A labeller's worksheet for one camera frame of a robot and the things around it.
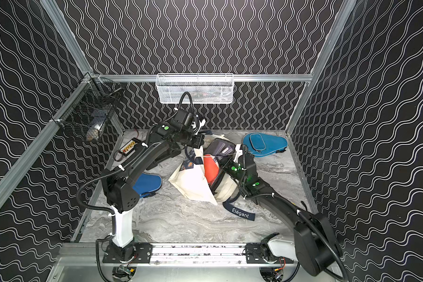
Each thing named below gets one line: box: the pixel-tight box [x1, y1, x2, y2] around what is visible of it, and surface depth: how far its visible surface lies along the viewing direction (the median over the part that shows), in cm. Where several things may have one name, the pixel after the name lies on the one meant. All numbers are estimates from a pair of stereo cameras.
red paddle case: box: [203, 153, 220, 186], surface depth 80 cm
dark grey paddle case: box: [203, 138, 237, 163], surface depth 85 cm
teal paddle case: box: [242, 132, 288, 158], surface depth 112 cm
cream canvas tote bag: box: [168, 134, 238, 206], surface depth 83 cm
